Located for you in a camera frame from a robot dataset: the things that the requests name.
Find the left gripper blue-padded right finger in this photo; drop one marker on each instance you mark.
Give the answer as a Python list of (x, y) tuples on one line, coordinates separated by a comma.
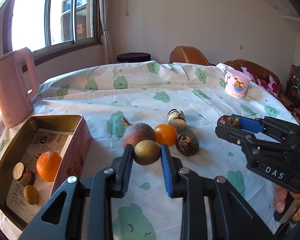
[(231, 216)]

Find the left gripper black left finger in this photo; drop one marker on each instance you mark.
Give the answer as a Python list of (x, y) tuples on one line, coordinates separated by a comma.
[(61, 217)]

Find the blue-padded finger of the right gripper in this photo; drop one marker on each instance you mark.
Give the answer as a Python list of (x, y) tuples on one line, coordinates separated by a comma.
[(271, 126)]

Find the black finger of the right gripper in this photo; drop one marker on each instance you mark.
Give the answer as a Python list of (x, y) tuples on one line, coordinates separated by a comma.
[(248, 139)]

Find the dark chocolate pastry front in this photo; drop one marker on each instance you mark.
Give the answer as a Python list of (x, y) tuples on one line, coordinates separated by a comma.
[(230, 121)]

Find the dark chocolate walnut pastry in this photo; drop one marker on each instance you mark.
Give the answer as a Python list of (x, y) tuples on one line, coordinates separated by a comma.
[(187, 145)]

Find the crumb-topped layered cake cup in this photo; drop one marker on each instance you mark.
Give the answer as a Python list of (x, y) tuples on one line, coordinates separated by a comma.
[(22, 174)]

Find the small cake cup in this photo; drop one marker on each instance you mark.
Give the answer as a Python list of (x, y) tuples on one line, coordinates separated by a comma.
[(176, 118)]

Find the round longan fruit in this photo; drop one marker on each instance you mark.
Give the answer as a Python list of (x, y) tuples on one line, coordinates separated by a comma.
[(146, 152)]

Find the smooth orange tomato-like fruit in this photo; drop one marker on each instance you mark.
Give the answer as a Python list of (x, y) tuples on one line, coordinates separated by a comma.
[(165, 134)]

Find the large reddish-brown round fruit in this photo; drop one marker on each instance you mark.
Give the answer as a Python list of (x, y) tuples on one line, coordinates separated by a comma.
[(136, 133)]

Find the right human hand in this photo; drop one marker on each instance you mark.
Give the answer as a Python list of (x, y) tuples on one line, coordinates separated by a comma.
[(279, 200)]

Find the pink floral cushion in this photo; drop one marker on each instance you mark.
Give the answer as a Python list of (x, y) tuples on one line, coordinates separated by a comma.
[(271, 86)]

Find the small yellow-brown longan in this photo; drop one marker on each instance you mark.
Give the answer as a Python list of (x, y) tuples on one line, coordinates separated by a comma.
[(31, 194)]

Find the pink cartoon cat cup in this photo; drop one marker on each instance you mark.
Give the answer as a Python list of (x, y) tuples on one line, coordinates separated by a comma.
[(237, 83)]

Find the textured mandarin orange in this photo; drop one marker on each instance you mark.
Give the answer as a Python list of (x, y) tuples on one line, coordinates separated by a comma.
[(47, 165)]

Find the brown leather sofa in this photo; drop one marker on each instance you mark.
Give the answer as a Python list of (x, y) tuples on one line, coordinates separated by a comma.
[(264, 78)]

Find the pink metal tin box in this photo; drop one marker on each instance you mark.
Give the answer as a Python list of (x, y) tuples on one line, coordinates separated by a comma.
[(45, 151)]

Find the brown leather chair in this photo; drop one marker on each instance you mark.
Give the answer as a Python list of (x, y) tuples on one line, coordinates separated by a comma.
[(188, 54)]

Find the white green-cloud tablecloth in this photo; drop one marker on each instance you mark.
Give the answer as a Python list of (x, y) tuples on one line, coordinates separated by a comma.
[(181, 102)]

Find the pink electric kettle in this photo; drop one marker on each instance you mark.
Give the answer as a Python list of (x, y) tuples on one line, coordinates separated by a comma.
[(15, 100)]

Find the round dark stool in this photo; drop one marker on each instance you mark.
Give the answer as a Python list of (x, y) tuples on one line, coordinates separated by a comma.
[(133, 57)]

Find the brown framed window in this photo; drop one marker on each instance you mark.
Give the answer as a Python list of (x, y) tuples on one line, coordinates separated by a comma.
[(49, 28)]

